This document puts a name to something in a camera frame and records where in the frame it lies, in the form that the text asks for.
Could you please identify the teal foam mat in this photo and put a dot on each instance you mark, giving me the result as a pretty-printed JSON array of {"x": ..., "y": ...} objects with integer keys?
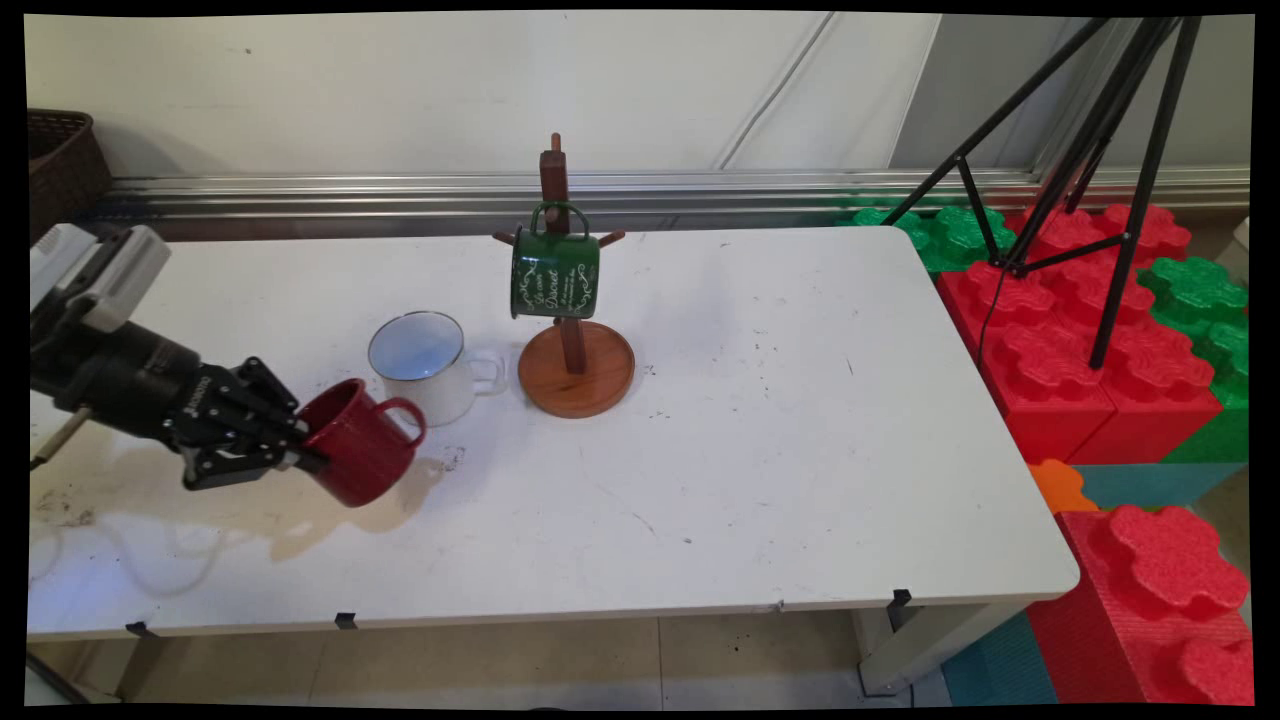
[
  {"x": 1000, "y": 665},
  {"x": 1150, "y": 483}
]

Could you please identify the black tripod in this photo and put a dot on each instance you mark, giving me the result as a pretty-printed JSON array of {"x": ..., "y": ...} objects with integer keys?
[{"x": 1120, "y": 200}]

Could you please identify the red enamel mug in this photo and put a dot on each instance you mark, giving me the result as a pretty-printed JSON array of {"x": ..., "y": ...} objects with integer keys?
[{"x": 360, "y": 450}]

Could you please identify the black table clip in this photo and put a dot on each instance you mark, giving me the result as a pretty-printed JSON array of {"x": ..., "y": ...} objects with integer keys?
[
  {"x": 346, "y": 621},
  {"x": 140, "y": 629},
  {"x": 901, "y": 598}
]

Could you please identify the wooden mug tree stand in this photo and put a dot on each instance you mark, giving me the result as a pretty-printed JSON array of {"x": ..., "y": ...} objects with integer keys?
[{"x": 578, "y": 380}]

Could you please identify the aluminium rail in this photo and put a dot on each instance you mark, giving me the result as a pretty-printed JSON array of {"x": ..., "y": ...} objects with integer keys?
[{"x": 700, "y": 188}]

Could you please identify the green enamel mug white print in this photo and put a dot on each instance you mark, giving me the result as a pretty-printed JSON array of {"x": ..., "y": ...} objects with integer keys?
[{"x": 555, "y": 275}]

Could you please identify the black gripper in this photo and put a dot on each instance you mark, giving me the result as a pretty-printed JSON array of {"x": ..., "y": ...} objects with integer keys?
[{"x": 130, "y": 375}]

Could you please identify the green foam block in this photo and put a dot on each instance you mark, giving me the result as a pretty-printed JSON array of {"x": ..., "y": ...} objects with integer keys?
[
  {"x": 960, "y": 235},
  {"x": 1200, "y": 295}
]

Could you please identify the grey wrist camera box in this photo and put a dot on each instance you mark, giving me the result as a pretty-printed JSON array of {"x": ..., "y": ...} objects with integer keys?
[{"x": 130, "y": 275}]

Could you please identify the white table leg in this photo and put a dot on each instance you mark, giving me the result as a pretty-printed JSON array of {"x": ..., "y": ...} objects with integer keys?
[{"x": 930, "y": 640}]

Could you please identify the large red foam block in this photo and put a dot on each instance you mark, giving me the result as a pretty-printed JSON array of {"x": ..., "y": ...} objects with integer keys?
[{"x": 1150, "y": 600}]

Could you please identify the dark wicker basket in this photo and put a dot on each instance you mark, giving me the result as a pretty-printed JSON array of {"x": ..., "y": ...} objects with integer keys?
[{"x": 65, "y": 165}]

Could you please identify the orange foam piece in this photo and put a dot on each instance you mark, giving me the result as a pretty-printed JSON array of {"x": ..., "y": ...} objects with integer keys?
[{"x": 1058, "y": 485}]

